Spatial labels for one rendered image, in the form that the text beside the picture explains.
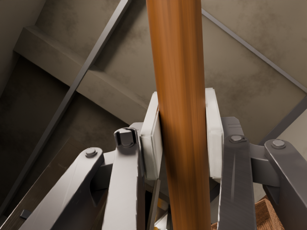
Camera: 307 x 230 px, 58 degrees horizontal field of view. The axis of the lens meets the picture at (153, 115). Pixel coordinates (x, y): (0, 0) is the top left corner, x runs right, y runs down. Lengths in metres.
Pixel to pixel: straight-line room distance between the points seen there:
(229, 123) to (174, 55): 0.05
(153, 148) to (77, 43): 3.38
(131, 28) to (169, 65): 3.18
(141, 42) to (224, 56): 0.98
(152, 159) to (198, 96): 0.05
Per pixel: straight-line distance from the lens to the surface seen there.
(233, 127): 0.17
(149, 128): 0.15
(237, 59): 3.41
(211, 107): 0.17
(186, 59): 0.16
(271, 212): 2.10
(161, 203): 2.21
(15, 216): 1.59
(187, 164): 0.18
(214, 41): 3.33
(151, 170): 0.16
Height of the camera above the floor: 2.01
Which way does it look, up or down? 9 degrees down
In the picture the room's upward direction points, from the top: 56 degrees counter-clockwise
